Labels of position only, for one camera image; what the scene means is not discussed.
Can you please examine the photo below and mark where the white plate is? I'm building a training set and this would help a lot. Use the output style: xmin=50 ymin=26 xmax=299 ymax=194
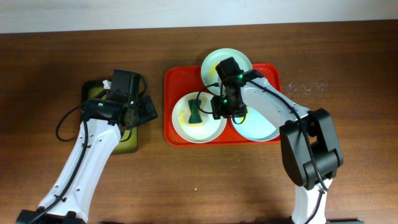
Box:
xmin=171 ymin=92 xmax=227 ymax=144

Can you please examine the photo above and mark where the light green plate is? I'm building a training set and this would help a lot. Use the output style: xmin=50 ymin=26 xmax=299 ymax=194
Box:
xmin=201 ymin=48 xmax=252 ymax=86

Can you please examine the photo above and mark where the green yellow sponge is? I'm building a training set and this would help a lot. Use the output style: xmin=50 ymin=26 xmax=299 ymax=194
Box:
xmin=188 ymin=99 xmax=203 ymax=124

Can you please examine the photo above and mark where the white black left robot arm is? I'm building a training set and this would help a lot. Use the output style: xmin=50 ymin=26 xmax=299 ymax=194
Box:
xmin=16 ymin=90 xmax=157 ymax=223

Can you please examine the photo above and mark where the black sponge tray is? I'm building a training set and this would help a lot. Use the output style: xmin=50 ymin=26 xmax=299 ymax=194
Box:
xmin=81 ymin=80 xmax=138 ymax=156

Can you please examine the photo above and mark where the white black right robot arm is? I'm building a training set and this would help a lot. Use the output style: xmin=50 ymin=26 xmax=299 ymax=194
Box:
xmin=212 ymin=74 xmax=344 ymax=223

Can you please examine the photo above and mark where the light blue plate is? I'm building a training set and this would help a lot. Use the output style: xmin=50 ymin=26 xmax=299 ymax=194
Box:
xmin=231 ymin=107 xmax=279 ymax=142

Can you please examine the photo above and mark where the red plastic tray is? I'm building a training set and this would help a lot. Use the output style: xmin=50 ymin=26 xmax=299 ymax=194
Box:
xmin=164 ymin=63 xmax=289 ymax=147

